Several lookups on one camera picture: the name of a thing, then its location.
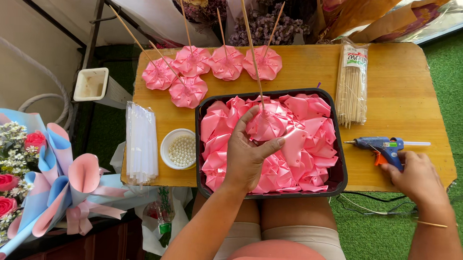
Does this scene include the white plastic bag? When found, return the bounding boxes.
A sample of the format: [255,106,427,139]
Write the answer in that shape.
[106,141,196,258]

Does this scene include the person's beige shorts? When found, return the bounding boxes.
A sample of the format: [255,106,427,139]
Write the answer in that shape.
[209,221,350,260]

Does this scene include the blue hot glue gun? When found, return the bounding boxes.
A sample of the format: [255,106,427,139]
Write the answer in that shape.
[343,135,406,172]

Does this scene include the dark wooden cabinet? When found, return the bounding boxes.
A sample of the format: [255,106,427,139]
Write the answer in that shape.
[17,214,147,260]

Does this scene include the white round bowl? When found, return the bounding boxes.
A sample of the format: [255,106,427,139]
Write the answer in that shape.
[159,128,198,171]

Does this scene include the pink ribbon flower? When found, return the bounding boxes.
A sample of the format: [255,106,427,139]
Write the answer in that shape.
[241,0,286,82]
[174,0,215,79]
[106,5,182,92]
[207,8,247,82]
[146,41,210,110]
[234,0,295,144]

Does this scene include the heap of pearl beads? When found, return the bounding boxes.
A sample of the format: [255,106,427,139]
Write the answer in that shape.
[168,134,197,168]

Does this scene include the person's pink shirt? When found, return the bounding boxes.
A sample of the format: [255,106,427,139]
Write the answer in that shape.
[220,237,361,260]

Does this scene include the dried purple flower bunch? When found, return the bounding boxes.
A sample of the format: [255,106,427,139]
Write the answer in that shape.
[228,0,312,49]

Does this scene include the black metal stand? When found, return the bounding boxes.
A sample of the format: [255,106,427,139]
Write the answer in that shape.
[0,0,160,151]

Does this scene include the person's legs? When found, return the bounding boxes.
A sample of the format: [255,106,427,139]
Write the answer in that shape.
[191,191,339,234]

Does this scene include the grey hose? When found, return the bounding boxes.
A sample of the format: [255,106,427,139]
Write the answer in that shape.
[0,29,77,131]

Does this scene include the person's left hand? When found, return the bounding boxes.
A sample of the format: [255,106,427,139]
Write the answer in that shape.
[222,104,287,194]

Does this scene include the bag of clear glue sticks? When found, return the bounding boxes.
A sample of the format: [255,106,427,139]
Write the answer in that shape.
[123,101,162,188]

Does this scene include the packet of wooden skewers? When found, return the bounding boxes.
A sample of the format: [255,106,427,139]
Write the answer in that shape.
[334,38,371,129]

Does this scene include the black plastic tray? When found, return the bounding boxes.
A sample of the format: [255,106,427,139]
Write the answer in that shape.
[192,84,351,204]

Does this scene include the black power cable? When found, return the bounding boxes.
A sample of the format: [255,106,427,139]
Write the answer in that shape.
[328,190,421,218]

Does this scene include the pile of pink ribbon petals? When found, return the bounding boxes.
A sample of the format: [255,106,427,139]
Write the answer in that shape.
[198,90,341,197]

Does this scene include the yellow rose bouquet white wrap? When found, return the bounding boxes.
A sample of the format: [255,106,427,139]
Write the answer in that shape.
[94,0,230,50]

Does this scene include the person's right hand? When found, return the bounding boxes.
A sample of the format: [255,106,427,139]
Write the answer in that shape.
[379,150,453,210]

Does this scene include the rose bouquet in blue pink wrap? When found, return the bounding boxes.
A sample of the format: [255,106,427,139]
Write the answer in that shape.
[0,108,160,260]

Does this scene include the bouquet in brown paper wrap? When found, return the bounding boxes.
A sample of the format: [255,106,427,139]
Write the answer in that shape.
[315,0,452,49]

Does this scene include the white rectangular plastic bin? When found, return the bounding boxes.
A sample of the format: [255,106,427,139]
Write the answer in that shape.
[73,66,134,110]

